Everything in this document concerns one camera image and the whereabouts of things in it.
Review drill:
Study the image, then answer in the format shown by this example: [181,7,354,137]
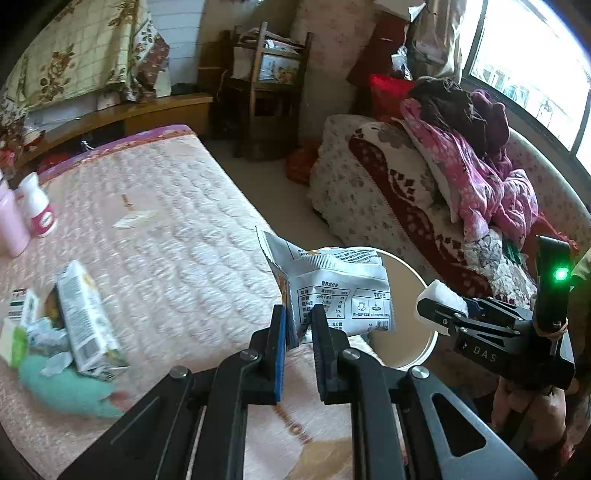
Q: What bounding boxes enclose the floral printed box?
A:
[257,52,302,85]

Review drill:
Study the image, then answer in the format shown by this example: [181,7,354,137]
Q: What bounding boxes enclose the white green barcoded box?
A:
[4,288,41,334]

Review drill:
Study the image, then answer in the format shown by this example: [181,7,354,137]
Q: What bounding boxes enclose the window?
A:
[462,0,591,163]

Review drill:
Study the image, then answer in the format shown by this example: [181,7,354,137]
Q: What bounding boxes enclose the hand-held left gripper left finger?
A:
[60,305,289,480]

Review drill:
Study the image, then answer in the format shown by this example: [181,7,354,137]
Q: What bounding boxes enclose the dark brown garment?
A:
[409,78,490,154]

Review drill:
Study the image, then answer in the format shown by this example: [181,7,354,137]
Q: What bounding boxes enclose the artificial flower bouquet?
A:
[0,99,47,168]

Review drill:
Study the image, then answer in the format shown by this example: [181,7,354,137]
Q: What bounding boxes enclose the pink quilted bed mattress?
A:
[0,124,407,480]

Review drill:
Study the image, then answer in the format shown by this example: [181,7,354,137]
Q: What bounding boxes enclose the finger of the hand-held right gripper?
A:
[466,298,536,322]
[417,299,523,336]

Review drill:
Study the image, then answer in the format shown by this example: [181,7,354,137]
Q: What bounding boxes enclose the white printed snack packet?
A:
[255,225,398,348]

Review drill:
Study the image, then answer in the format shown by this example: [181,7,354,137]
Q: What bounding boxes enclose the white green packet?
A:
[0,318,29,368]

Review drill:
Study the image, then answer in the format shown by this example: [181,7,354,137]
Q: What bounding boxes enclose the floral covered sofa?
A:
[307,113,591,385]

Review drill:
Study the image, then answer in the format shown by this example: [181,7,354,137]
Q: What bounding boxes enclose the floral covered tall appliance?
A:
[291,0,385,121]

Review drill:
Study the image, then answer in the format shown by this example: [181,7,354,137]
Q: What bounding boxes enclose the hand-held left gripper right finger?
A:
[310,305,539,480]

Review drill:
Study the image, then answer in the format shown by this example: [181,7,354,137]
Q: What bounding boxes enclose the person's right hand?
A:
[492,378,572,452]

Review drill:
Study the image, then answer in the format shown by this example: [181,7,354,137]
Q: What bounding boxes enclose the red bag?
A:
[284,147,320,186]

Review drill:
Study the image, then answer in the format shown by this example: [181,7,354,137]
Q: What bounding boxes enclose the maroon garment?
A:
[471,90,512,158]

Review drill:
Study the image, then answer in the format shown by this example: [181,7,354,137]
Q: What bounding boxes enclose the white foam piece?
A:
[416,282,470,336]

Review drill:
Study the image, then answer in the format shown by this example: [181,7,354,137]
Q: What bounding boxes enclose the pile of pink clothes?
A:
[399,90,539,246]

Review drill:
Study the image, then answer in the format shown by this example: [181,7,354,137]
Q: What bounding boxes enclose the wooden cabinet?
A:
[14,92,214,172]

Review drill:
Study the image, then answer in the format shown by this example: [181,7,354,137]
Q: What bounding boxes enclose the pink bin with white inside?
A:
[365,247,440,371]

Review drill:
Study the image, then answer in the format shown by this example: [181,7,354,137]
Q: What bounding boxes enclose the teal plush toy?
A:
[17,354,122,419]

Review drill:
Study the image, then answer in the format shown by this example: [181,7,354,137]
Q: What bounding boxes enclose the crumpled paper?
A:
[28,318,75,376]

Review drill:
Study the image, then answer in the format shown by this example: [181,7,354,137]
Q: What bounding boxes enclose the red white sofa throw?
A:
[348,120,539,297]

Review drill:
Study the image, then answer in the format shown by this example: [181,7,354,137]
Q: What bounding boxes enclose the beige curtain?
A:
[406,0,482,85]

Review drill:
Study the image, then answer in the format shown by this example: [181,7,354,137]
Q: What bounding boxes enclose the floral checked cloth cover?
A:
[0,0,171,112]

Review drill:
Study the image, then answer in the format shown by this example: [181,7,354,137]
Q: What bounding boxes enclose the wooden chair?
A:
[221,22,315,161]

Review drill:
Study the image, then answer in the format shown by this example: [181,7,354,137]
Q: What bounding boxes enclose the white pill bottle pink label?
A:
[17,172,59,239]

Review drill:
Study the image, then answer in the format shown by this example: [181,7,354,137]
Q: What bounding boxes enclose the red cushion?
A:
[368,74,417,121]

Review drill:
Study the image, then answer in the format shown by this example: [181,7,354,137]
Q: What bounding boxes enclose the white milk carton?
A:
[54,260,131,376]

